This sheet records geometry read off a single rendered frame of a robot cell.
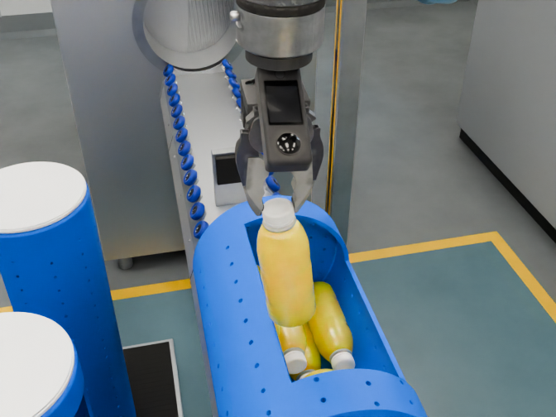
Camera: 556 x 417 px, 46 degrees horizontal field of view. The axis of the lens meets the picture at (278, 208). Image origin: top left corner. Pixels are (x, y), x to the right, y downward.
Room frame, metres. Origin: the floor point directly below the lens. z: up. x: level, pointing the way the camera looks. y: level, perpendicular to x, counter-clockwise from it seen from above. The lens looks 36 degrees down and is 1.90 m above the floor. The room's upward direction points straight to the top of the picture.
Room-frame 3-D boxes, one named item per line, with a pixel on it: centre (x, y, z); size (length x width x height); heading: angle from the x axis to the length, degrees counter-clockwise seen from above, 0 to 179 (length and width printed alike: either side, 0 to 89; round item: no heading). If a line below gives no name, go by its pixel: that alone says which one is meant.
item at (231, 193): (1.34, 0.11, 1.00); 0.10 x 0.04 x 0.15; 103
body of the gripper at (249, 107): (0.66, 0.00, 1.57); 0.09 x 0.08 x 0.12; 10
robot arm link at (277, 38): (0.65, 0.00, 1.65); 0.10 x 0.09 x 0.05; 100
